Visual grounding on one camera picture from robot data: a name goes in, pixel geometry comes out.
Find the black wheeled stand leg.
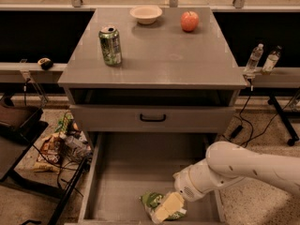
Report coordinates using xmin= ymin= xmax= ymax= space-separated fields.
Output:
xmin=268 ymin=94 xmax=300 ymax=146

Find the crumpled plastic bottle on floor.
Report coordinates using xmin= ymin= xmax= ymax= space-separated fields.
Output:
xmin=59 ymin=133 xmax=92 ymax=161

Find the clear water bottle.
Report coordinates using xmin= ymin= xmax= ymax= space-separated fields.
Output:
xmin=243 ymin=43 xmax=263 ymax=78

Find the black yellow tape measure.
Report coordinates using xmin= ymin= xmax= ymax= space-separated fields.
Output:
xmin=37 ymin=57 xmax=53 ymax=70

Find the black power cable with adapter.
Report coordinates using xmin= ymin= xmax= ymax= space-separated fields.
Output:
xmin=220 ymin=83 xmax=294 ymax=149

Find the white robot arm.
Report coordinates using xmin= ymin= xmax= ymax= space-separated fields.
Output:
xmin=152 ymin=142 xmax=300 ymax=224

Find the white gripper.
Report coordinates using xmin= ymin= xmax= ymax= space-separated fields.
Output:
xmin=153 ymin=159 xmax=245 ymax=223

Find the green soda can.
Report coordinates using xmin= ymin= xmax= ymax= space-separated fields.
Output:
xmin=98 ymin=25 xmax=122 ymax=66

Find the closed grey drawer front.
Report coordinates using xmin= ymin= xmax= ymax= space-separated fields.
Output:
xmin=70 ymin=105 xmax=235 ymax=134

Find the green jalapeno chip bag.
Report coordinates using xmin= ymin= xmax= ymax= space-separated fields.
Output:
xmin=140 ymin=192 xmax=187 ymax=224

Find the green snack bag on floor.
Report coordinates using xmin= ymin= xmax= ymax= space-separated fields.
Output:
xmin=55 ymin=112 xmax=73 ymax=134

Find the grey drawer cabinet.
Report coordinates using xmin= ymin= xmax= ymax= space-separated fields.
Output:
xmin=57 ymin=6 xmax=248 ymax=225

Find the red apple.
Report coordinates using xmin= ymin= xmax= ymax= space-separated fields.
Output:
xmin=180 ymin=10 xmax=200 ymax=32

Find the white paper bowl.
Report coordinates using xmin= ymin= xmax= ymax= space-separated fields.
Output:
xmin=129 ymin=5 xmax=162 ymax=25

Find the brown snack bag on floor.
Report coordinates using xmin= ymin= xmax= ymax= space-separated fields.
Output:
xmin=34 ymin=133 xmax=64 ymax=173

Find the open grey bottom drawer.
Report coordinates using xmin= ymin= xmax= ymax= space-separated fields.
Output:
xmin=78 ymin=132 xmax=216 ymax=225

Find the black drawer handle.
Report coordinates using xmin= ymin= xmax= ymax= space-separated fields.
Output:
xmin=139 ymin=113 xmax=167 ymax=123

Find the dark brown tray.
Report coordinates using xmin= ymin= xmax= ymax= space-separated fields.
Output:
xmin=0 ymin=105 xmax=43 ymax=140

